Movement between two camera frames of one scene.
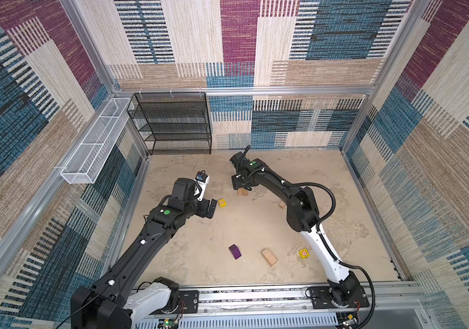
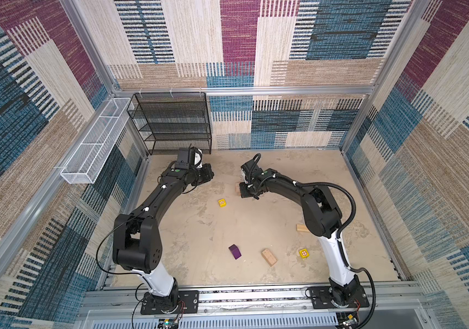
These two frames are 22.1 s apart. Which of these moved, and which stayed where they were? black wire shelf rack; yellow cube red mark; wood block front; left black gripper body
Moved: left black gripper body
Stayed: black wire shelf rack; wood block front; yellow cube red mark
